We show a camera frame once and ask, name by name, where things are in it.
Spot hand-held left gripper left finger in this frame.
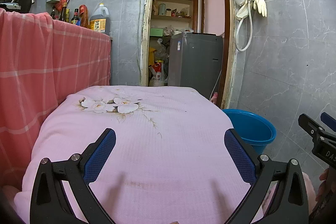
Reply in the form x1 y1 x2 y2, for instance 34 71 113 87
30 128 116 224

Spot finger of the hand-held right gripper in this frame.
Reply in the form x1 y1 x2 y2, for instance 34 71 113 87
298 113 327 144
320 112 336 133

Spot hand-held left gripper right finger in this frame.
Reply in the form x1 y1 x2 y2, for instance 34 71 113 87
224 129 309 224

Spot blue plastic bucket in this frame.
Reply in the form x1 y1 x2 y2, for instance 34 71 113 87
222 109 277 153

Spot person's right hand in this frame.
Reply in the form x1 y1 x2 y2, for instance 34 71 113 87
316 168 330 202

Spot person's pink clothing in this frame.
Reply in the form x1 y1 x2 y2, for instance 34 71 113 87
301 171 318 219

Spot pink floral blanket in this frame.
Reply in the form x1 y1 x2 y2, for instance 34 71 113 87
14 85 279 224

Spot red white sack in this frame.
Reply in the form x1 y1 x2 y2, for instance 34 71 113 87
149 61 166 86

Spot grey washing machine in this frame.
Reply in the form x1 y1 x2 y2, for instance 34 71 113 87
167 32 224 101

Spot red checkered cloth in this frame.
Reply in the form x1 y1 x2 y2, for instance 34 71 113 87
0 7 111 188

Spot yellow plastic item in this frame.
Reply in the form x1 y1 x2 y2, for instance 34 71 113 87
148 47 157 67

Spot crumpled clear plastic bag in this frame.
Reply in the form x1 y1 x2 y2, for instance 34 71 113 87
157 39 170 62

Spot cream rubber glove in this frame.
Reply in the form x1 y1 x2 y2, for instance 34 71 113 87
252 0 268 17
236 0 254 20

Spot large cooking oil jug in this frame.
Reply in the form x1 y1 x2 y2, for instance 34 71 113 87
89 3 110 36

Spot dark bottle red cap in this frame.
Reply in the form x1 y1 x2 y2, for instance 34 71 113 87
71 9 80 26

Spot orange sauce bottle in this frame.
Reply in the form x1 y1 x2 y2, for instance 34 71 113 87
79 4 90 28

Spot steel rimmed pan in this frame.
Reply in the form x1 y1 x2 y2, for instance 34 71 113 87
10 0 35 13

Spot white hose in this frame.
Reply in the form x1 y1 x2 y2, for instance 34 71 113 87
235 0 254 52

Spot wooden door frame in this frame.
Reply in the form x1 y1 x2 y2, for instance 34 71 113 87
140 0 238 109

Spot wooden wall shelves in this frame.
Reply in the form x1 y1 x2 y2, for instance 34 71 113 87
152 0 198 33

